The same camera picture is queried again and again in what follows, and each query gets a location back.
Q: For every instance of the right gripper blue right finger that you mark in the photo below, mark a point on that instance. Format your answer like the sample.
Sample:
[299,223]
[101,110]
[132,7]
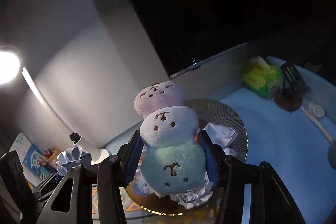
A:
[211,166]

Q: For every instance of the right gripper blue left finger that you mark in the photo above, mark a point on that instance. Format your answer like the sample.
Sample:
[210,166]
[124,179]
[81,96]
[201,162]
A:
[133,152]

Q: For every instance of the large paper ball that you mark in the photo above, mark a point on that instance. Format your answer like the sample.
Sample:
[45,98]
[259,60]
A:
[223,136]

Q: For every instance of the orange mandarin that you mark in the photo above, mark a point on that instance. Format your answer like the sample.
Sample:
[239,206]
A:
[196,138]

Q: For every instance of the blue children's book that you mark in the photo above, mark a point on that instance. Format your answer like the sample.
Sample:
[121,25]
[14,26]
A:
[31,160]

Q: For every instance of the brown ribbed glass bowl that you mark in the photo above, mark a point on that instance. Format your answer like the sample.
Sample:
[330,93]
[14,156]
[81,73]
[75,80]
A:
[208,111]

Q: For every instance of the kraft paper pen holder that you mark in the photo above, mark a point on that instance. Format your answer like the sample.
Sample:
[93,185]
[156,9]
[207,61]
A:
[53,159]

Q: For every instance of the patterned blue table mat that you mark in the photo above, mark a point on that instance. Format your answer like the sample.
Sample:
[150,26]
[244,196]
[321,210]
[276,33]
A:
[135,213]

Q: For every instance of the green tissue pack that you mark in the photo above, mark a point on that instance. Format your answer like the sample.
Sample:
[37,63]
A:
[261,77]

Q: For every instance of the white pen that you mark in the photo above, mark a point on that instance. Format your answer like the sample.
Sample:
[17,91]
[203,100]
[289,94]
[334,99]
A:
[325,133]

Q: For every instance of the white desk lamp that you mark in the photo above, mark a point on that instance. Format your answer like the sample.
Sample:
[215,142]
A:
[11,66]

